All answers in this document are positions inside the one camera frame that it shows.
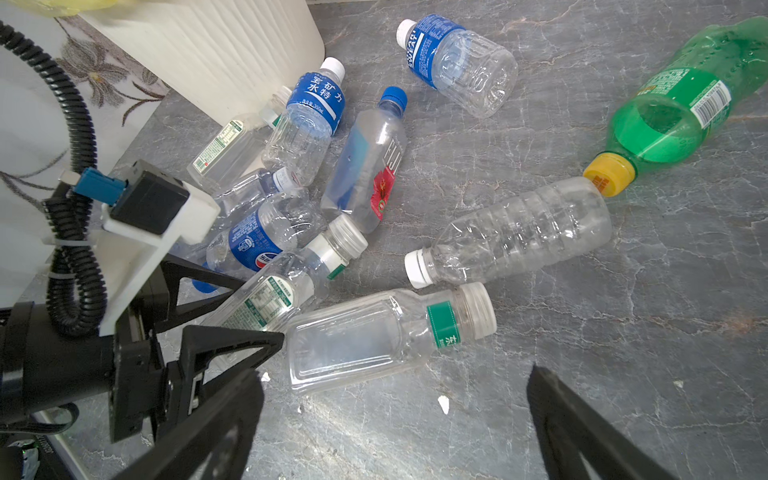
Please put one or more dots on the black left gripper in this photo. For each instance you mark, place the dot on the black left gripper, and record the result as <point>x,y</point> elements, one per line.
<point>43,369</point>

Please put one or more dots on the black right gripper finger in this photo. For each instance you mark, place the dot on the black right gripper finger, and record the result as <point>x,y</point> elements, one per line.
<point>575,441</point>

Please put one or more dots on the clear square bottle green band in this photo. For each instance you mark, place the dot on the clear square bottle green band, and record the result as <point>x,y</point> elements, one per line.
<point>293,282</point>

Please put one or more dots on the clear square bottle white cap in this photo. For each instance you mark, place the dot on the clear square bottle white cap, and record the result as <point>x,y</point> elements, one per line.
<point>383,334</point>
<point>236,148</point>

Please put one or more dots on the clear ribbed bottle white cap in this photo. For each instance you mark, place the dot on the clear ribbed bottle white cap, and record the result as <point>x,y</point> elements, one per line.
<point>521,234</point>

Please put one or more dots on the clear bottle blue label white cap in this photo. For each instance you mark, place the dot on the clear bottle blue label white cap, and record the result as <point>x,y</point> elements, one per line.
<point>467,68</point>

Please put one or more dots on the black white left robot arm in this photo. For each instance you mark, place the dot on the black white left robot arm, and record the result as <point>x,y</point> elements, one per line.
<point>83,148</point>

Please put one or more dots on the white bin yellow bag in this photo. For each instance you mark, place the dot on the white bin yellow bag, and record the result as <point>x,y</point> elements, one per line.
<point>225,57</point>

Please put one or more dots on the crushed clear bottle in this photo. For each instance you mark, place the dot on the crushed clear bottle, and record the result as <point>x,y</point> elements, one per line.
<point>253,188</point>

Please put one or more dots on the clear bottle blue label upright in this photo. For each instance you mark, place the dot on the clear bottle blue label upright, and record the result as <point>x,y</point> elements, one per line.
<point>312,115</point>

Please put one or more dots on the small green bottle yellow cap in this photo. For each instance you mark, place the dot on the small green bottle yellow cap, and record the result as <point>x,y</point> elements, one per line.
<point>683,104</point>

